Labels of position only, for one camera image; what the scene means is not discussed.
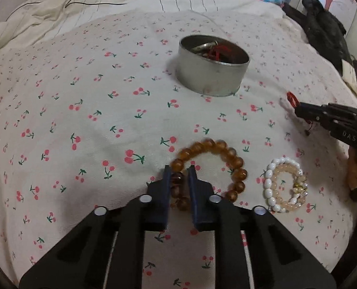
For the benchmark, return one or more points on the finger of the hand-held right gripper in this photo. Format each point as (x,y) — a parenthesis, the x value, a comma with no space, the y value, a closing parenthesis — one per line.
(310,113)

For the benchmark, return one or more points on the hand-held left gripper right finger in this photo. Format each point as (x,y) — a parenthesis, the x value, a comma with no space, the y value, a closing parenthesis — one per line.
(193,192)

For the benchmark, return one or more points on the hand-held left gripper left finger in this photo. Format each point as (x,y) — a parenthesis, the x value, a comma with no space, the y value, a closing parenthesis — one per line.
(166,192)

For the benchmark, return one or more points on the round metal tin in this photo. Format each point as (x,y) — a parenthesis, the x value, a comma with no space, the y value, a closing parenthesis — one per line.
(208,78)

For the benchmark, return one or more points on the person's right hand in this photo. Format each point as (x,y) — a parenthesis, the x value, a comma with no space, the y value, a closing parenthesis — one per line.
(354,171)

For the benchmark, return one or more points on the black cloth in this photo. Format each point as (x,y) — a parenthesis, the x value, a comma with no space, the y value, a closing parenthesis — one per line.
(322,27)

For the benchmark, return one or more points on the cherry print bed sheet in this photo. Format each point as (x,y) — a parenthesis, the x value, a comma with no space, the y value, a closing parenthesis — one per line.
(76,111)

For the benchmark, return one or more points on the cream striped blanket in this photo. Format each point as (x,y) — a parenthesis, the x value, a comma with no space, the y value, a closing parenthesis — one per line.
(181,3)

